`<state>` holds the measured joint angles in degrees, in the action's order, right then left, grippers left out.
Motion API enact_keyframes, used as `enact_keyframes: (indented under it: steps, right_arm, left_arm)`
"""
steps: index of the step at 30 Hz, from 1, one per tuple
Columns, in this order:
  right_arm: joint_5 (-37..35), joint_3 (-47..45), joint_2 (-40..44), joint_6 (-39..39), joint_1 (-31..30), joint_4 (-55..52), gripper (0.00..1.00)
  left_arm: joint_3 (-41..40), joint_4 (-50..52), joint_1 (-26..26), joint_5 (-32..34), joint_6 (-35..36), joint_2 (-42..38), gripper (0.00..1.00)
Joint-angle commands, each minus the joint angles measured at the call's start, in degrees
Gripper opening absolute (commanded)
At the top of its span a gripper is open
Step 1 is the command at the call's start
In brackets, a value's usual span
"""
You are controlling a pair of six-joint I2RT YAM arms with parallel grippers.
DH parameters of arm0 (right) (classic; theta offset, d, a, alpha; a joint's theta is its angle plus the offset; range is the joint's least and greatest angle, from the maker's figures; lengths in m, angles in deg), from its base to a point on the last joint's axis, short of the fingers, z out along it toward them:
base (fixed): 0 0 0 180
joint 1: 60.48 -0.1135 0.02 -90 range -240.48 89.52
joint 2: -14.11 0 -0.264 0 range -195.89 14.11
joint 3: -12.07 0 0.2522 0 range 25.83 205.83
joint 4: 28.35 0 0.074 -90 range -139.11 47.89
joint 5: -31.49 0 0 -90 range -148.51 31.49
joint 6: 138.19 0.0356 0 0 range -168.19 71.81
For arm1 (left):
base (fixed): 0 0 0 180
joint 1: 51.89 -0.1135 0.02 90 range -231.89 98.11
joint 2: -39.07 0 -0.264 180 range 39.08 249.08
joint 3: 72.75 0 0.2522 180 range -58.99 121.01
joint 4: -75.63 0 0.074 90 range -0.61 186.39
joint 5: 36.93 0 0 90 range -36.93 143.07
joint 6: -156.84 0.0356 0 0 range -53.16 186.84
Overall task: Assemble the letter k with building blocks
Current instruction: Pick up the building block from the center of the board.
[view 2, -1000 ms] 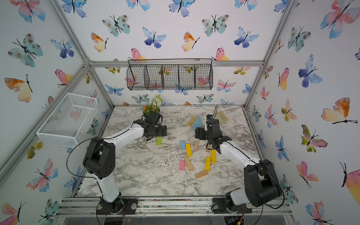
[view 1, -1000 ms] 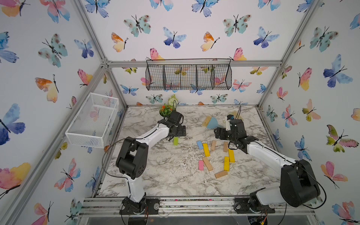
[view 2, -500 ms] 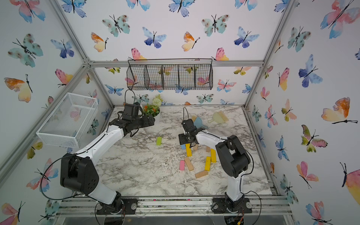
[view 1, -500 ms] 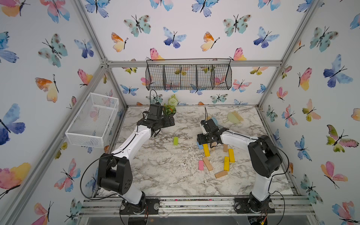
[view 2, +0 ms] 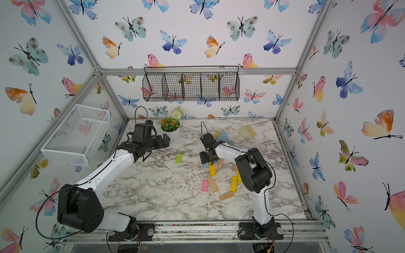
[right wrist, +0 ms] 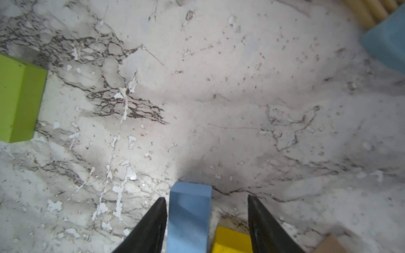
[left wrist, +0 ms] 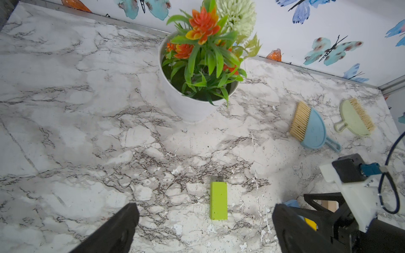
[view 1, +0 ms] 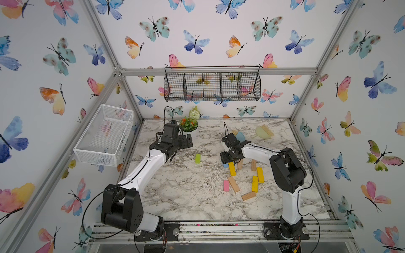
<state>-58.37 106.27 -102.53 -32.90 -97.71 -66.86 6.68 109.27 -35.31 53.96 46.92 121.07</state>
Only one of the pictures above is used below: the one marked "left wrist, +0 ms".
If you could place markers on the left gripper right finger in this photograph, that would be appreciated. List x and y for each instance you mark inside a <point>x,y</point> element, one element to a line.
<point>296,236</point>

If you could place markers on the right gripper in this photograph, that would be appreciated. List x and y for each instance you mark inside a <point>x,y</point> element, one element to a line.
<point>343,230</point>

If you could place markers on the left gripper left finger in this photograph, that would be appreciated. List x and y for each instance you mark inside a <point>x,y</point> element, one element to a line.
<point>114,236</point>

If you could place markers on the yellow block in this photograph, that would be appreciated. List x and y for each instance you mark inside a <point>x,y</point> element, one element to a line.
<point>311,223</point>

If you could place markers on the green block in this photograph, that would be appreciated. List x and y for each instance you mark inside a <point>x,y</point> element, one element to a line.
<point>218,201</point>

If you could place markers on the natural wood block upper left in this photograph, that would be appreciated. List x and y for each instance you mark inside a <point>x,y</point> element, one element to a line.
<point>330,205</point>

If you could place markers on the white potted artificial plant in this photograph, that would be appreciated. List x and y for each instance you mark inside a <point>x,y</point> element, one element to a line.
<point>201,63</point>

